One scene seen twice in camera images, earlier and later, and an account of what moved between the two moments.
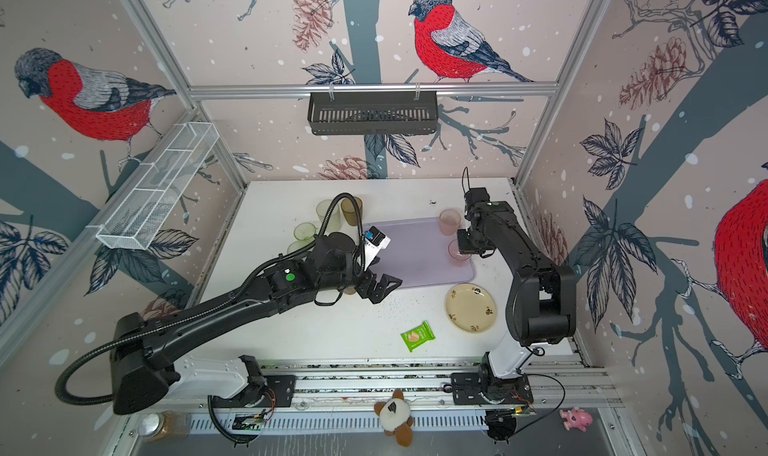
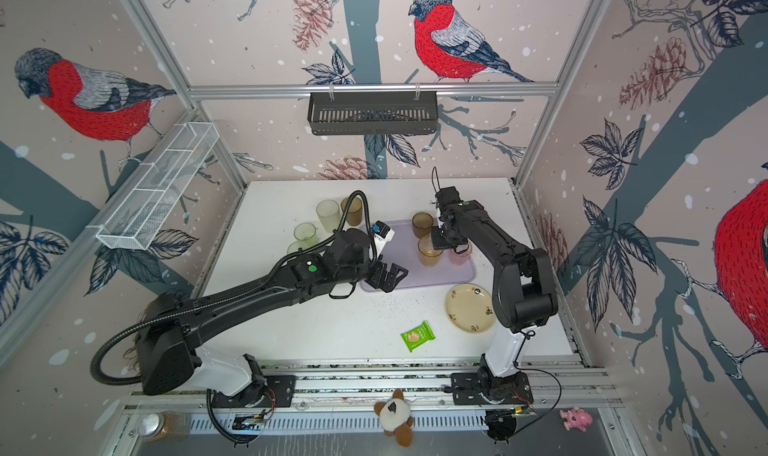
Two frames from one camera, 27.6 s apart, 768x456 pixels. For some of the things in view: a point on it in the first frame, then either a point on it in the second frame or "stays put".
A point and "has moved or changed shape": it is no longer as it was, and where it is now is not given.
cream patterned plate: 471,307 stays put
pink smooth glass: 455,256 stays put
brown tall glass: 349,209 has moved or changed shape
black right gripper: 466,246 -> 439,242
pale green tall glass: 335,220 stays put
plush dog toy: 395,418 stays put
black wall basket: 375,112 stays put
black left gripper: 381,291 -> 392,280
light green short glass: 305,231 stays put
